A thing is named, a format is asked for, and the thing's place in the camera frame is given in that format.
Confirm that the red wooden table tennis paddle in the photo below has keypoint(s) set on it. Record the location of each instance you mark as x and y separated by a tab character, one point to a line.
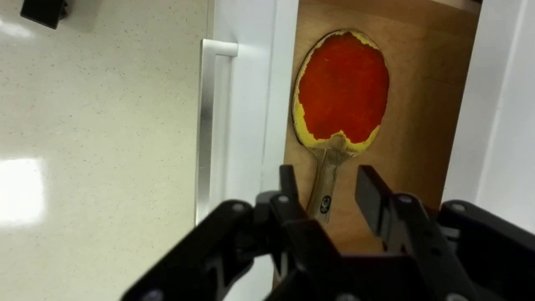
343	84

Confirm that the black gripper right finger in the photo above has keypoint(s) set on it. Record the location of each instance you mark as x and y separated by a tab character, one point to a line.
411	235

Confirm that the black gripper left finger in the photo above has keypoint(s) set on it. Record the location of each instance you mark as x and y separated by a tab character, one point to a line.
289	235

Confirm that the black block object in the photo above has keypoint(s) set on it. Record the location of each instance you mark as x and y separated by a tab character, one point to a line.
44	11

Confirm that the white drawer with wooden interior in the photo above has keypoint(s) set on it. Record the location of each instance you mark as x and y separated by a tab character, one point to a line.
423	111

